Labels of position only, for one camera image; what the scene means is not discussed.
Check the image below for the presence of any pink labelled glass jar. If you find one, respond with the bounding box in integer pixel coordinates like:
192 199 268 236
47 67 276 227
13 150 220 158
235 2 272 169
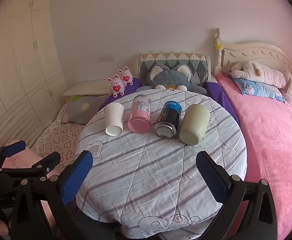
128 95 151 133

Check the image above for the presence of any cream wardrobe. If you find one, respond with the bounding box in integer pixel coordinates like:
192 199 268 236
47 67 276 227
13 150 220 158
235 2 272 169
0 0 67 146

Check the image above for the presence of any striped white quilt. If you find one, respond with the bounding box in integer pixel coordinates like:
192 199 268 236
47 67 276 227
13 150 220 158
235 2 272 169
76 89 247 239

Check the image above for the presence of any heart patterned sheet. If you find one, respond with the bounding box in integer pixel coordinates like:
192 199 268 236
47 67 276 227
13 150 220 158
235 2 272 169
31 103 85 174

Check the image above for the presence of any cream wooden headboard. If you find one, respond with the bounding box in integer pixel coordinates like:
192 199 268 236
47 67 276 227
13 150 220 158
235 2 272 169
211 28 292 75

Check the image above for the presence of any white pink pig plush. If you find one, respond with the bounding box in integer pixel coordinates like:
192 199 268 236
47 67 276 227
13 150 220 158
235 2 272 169
230 60 292 96

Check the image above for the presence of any white paper cup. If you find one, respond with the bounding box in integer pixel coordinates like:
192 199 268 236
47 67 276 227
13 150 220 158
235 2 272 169
104 102 125 137

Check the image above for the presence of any white wall socket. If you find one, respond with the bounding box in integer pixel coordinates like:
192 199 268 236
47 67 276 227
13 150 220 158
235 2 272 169
97 55 115 63

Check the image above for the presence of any pale green ceramic cup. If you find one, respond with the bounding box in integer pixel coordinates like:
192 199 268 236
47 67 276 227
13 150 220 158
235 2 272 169
179 104 210 146

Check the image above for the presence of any black blue drink can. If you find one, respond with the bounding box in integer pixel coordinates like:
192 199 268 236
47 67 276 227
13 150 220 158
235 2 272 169
154 101 182 139

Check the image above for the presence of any pink bunny plush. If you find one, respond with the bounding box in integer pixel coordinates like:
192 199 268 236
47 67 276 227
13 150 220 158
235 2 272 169
107 74 125 98
118 67 134 86

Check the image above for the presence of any pink fleece blanket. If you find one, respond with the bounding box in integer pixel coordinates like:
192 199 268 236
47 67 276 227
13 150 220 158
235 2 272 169
215 73 292 239

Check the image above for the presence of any pink bunny plush front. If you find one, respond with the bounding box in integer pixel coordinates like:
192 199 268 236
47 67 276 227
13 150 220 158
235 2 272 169
107 74 125 98

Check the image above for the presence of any grey daisy pillow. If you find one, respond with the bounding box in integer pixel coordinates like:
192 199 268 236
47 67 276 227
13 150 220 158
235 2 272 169
61 95 108 125

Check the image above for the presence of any purple bed sheet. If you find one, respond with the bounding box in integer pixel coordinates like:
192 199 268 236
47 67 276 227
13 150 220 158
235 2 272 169
98 76 240 124

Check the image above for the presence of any blue cartoon pillow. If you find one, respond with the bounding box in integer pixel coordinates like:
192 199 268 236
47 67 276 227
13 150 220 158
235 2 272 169
233 79 285 102

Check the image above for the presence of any yellow star sticker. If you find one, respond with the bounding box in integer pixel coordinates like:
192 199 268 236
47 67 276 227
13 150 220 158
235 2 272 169
214 43 223 50

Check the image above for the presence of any diamond patterned cushion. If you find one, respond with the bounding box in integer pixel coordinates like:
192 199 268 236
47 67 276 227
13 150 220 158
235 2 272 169
139 52 211 86

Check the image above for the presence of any pink bunny plush rear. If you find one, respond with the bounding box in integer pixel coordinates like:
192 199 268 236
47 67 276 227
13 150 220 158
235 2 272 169
118 67 134 86

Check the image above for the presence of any grey cat plush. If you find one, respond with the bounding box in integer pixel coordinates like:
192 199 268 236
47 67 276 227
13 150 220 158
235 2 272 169
144 63 208 95

